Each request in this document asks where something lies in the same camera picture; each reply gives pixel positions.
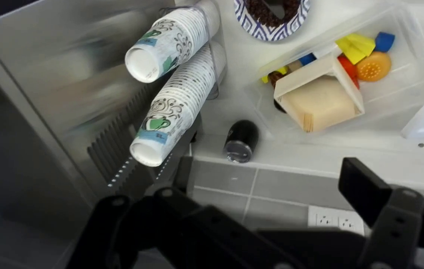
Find red toy block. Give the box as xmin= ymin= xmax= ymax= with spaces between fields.
xmin=338 ymin=52 xmax=362 ymax=89

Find orange round toy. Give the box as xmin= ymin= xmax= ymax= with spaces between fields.
xmin=356 ymin=49 xmax=395 ymax=83

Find small yellow toy block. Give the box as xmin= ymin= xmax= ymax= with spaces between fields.
xmin=260 ymin=64 xmax=292 ymax=84

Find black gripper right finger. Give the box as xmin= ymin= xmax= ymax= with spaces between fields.
xmin=338 ymin=155 xmax=424 ymax=269

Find large yellow toy block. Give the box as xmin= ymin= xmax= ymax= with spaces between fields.
xmin=335 ymin=31 xmax=378 ymax=67

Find white double wall outlet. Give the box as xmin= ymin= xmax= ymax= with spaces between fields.
xmin=307 ymin=204 xmax=369 ymax=235

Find patterned paper bowl with grounds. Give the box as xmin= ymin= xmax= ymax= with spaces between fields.
xmin=232 ymin=0 xmax=314 ymax=43

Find black drip tray grille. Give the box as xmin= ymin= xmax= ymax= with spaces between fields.
xmin=87 ymin=80 xmax=205 ymax=191

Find medium patterned paper cup stack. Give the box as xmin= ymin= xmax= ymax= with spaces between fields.
xmin=124 ymin=2 xmax=221 ymax=84

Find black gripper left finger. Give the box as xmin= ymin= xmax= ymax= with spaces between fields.
xmin=66 ymin=185 xmax=305 ymax=269

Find clear plastic bin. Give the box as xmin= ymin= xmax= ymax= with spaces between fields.
xmin=244 ymin=2 xmax=424 ymax=144

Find small blue toy block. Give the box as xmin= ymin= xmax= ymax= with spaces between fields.
xmin=298 ymin=50 xmax=319 ymax=67

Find tall patterned paper cup stack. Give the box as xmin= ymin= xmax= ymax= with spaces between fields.
xmin=129 ymin=41 xmax=227 ymax=168

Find black round jar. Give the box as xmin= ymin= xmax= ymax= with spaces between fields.
xmin=223 ymin=117 xmax=262 ymax=164

